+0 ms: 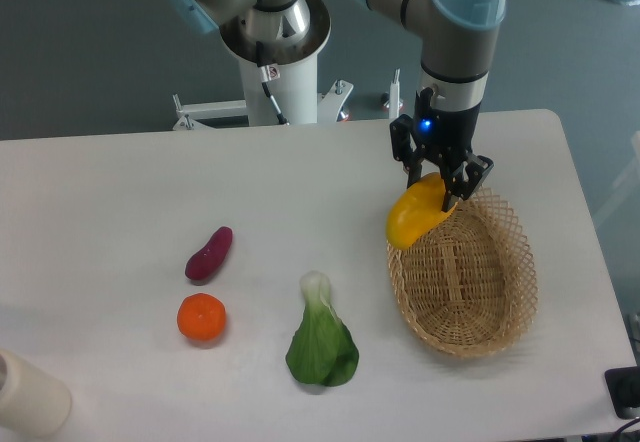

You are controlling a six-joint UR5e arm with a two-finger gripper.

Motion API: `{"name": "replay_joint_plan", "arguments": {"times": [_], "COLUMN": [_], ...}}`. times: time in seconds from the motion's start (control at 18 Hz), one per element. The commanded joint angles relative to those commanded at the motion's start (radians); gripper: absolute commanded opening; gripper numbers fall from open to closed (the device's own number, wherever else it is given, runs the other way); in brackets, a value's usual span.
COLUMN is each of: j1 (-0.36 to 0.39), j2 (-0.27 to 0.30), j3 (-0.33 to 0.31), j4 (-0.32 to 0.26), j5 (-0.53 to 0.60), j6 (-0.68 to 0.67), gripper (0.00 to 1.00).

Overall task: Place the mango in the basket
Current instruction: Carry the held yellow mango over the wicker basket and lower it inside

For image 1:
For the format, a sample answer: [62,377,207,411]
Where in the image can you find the black device at edge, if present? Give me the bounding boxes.
[604,366,639,420]

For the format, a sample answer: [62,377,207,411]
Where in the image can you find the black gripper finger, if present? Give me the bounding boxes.
[439,150,494,212]
[390,114,431,188]

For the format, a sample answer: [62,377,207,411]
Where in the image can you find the orange tangerine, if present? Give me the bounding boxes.
[176,293,226,342]

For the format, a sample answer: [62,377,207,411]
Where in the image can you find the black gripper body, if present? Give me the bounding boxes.
[414,88,481,161]

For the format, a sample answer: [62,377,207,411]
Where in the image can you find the yellow mango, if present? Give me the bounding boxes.
[386,172,456,250]

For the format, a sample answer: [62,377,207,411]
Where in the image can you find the woven wicker basket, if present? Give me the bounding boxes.
[387,188,538,359]

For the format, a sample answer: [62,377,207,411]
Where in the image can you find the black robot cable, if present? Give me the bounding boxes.
[255,40,291,127]

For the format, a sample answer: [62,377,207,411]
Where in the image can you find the green bok choy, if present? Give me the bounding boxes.
[285,271,359,387]

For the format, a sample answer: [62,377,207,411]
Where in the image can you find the cream cylindrical bottle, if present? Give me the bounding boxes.
[1,349,72,438]

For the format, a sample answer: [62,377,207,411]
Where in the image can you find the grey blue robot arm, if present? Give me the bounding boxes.
[171,0,506,210]

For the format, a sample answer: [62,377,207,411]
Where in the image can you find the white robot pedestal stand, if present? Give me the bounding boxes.
[172,0,404,131]

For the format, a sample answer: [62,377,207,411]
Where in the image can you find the purple sweet potato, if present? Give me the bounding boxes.
[185,226,233,282]

